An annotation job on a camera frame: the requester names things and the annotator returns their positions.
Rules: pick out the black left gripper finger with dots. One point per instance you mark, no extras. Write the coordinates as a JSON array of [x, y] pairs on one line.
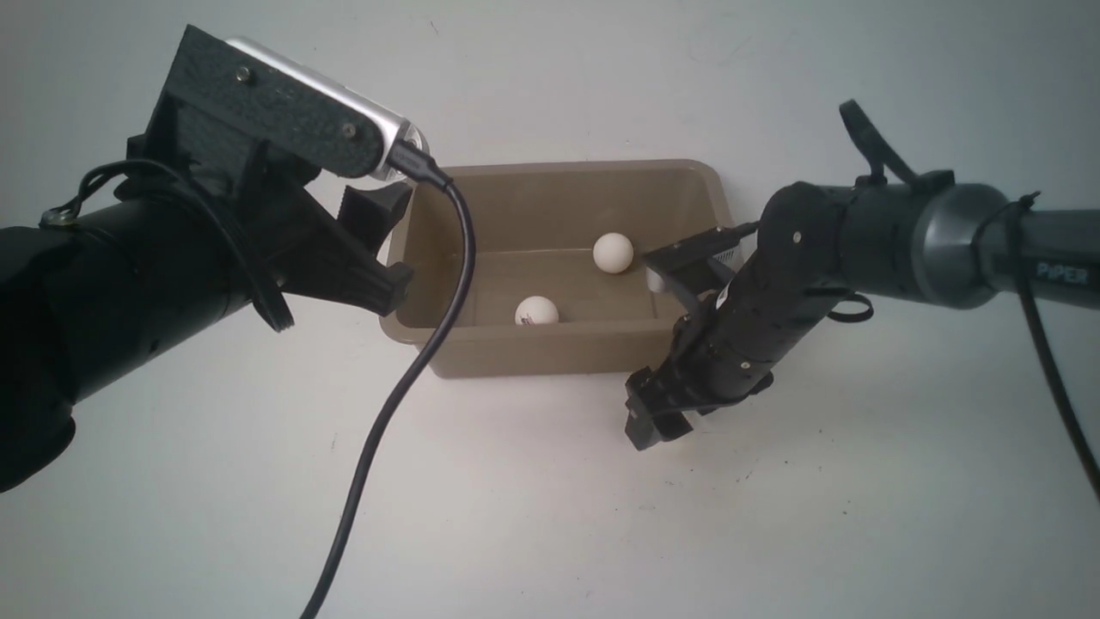
[[370, 216], [336, 268]]

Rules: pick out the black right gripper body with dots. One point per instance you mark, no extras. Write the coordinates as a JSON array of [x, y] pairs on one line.
[[726, 351]]

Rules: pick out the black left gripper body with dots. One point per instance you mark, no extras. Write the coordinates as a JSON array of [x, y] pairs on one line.
[[255, 138]]

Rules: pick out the white ping-pong ball printed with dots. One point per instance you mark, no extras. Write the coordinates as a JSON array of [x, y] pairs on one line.
[[536, 311]]

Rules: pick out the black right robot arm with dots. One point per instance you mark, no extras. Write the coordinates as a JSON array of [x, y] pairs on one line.
[[924, 237]]

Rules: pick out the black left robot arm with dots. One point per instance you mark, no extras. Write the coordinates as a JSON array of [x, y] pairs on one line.
[[140, 259]]

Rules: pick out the tan plastic bin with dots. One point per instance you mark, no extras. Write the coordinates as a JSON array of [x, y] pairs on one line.
[[535, 225]]

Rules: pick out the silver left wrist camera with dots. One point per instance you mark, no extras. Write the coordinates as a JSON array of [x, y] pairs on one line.
[[393, 127]]

